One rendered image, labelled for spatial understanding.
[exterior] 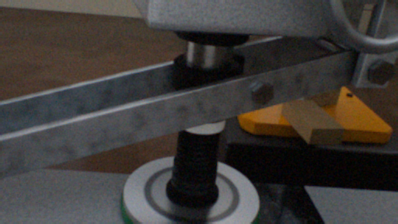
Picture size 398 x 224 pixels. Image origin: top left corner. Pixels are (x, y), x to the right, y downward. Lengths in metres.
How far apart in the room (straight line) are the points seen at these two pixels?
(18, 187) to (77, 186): 0.09
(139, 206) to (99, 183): 0.12
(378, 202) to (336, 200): 0.08
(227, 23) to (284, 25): 0.06
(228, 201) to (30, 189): 0.31
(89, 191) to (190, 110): 0.26
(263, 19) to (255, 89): 0.11
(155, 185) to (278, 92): 0.25
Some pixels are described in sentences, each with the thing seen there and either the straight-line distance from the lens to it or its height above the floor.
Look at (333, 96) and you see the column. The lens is 1.38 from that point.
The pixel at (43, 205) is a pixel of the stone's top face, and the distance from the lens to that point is 0.62.
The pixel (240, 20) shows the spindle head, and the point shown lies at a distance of 0.38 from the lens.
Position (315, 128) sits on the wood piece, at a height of 0.83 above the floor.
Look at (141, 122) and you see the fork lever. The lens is 0.45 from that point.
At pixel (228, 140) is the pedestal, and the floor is 0.74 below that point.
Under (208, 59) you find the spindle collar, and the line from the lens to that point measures 0.47.
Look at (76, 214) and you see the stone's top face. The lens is 0.60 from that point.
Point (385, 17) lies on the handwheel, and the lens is 0.41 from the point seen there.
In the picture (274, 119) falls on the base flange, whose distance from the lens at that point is 1.17.
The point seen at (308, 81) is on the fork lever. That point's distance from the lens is 0.50.
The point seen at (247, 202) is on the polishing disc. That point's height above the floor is 0.89.
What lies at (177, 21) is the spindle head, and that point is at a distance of 0.37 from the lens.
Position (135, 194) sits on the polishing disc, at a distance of 0.59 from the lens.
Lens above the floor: 1.25
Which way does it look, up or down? 24 degrees down
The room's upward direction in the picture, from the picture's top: 7 degrees clockwise
